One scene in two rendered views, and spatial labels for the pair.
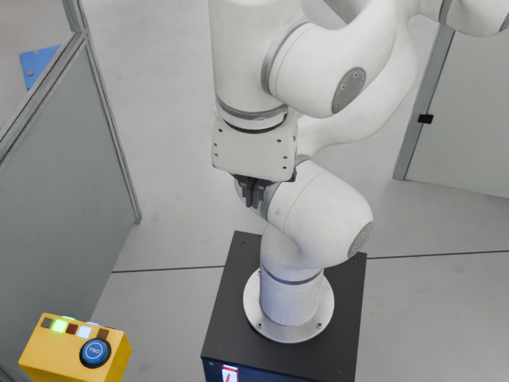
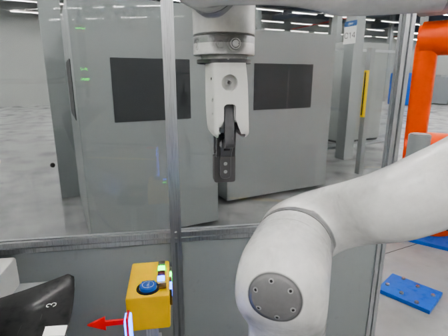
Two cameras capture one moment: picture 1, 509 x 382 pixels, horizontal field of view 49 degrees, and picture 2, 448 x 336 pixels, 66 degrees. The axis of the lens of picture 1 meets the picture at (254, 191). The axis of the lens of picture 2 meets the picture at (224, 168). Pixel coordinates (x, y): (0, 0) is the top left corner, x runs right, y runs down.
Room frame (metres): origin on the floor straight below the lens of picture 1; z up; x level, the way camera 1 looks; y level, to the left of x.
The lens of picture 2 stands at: (0.26, -0.46, 1.56)
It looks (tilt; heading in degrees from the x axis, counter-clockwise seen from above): 15 degrees down; 68
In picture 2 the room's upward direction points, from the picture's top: straight up
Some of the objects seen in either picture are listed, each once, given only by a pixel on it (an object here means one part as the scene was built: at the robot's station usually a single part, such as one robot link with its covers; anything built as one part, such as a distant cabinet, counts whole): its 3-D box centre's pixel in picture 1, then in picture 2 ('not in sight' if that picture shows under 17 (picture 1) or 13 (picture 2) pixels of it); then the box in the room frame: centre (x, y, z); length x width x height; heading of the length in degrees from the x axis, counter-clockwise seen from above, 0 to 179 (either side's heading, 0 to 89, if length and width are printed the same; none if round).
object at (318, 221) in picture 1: (312, 230); (285, 299); (0.50, -0.09, 1.25); 0.19 x 0.12 x 0.24; 48
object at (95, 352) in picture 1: (95, 352); (148, 287); (0.36, 0.28, 1.08); 0.04 x 0.04 x 0.02
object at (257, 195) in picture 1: (266, 186); (225, 161); (0.44, -0.02, 1.44); 0.03 x 0.03 x 0.07; 76
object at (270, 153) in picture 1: (254, 135); (223, 95); (0.45, 0.00, 1.54); 0.10 x 0.07 x 0.11; 76
